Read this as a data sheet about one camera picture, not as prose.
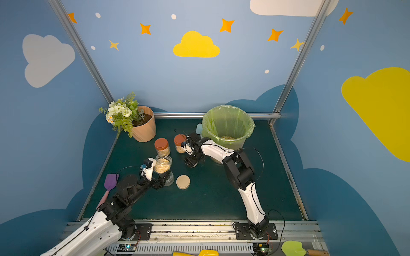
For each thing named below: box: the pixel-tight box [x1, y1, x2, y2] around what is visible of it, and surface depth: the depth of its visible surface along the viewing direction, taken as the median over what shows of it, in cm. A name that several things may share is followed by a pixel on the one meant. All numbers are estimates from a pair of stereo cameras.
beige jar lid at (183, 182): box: [176, 174, 191, 190], surface depth 92 cm
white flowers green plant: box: [98, 91, 145, 139], surface depth 87 cm
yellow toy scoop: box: [172, 249, 220, 256], surface depth 70 cm
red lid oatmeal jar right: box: [183, 142, 192, 156], surface depth 90 cm
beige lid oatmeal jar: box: [153, 154, 173, 174], surface depth 75 cm
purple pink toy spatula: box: [96, 173, 120, 210], surface depth 90 cm
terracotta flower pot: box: [132, 106, 157, 143], surface depth 103 cm
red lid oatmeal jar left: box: [154, 137, 171, 156], surface depth 98 cm
